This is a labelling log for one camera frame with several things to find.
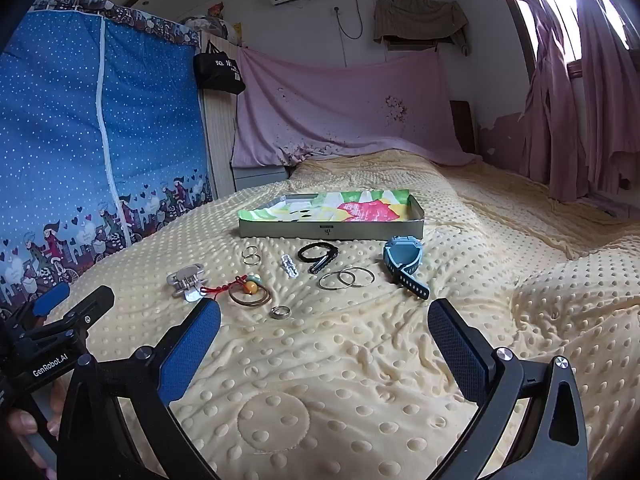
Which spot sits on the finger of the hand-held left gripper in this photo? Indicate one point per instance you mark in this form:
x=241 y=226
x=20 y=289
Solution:
x=92 y=305
x=50 y=296

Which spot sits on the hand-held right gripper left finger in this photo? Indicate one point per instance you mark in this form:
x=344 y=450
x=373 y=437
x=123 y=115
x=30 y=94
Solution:
x=192 y=350

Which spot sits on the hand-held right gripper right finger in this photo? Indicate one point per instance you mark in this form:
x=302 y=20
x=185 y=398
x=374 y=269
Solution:
x=457 y=355

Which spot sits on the grey square buckle frame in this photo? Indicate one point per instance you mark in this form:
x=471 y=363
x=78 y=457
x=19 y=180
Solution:
x=182 y=278

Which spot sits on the clear crystal hair clip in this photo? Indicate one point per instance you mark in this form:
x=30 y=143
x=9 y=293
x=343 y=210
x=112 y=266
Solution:
x=290 y=266

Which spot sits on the grey tin box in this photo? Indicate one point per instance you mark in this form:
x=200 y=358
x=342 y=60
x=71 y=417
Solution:
x=280 y=232

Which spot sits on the person's left hand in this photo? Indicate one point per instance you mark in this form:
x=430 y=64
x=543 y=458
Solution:
x=22 y=422

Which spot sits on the yellow dotted blanket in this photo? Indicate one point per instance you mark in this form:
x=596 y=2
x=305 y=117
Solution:
x=350 y=360

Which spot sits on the blue smartwatch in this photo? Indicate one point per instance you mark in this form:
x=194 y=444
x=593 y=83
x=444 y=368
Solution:
x=400 y=255

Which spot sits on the blue fabric wardrobe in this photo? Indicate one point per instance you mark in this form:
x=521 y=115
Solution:
x=60 y=135

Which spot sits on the colourful printed cloth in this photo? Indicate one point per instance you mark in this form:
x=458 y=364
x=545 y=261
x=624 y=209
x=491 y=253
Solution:
x=360 y=210

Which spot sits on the grey bedside box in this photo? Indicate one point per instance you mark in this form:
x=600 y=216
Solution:
x=257 y=177

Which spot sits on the beige wooden cabinet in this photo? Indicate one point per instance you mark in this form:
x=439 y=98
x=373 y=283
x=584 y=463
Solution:
x=220 y=135

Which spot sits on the brown wooden board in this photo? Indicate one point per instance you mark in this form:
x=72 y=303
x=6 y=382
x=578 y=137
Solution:
x=462 y=125

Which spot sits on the pink curtain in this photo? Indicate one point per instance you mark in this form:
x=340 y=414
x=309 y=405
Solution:
x=560 y=125

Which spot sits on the black tote bag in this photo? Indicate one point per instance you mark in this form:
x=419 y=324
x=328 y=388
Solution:
x=217 y=72

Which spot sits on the pink sheet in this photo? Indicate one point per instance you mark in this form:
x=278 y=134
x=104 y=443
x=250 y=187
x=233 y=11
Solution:
x=340 y=105

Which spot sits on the floral fabric bundle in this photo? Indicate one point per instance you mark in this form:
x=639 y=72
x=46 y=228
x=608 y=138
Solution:
x=205 y=25

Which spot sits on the brown hanging cloth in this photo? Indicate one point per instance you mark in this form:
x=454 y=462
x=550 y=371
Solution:
x=420 y=20

